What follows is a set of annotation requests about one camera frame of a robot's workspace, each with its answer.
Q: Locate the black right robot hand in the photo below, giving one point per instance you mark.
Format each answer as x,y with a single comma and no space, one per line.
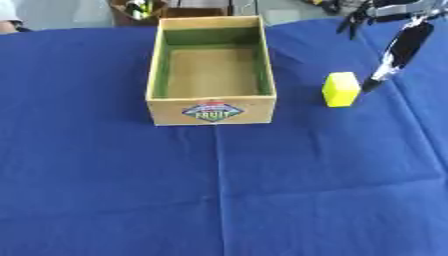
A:
409,43

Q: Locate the person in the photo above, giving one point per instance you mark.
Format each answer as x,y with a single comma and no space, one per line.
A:
8,20

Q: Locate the brown box with items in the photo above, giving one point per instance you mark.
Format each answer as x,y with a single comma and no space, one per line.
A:
140,11

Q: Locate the tan cardboard box green inside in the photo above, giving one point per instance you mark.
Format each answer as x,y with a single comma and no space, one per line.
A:
210,71

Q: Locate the yellow rectangular block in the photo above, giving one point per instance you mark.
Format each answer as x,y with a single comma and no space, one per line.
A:
340,89

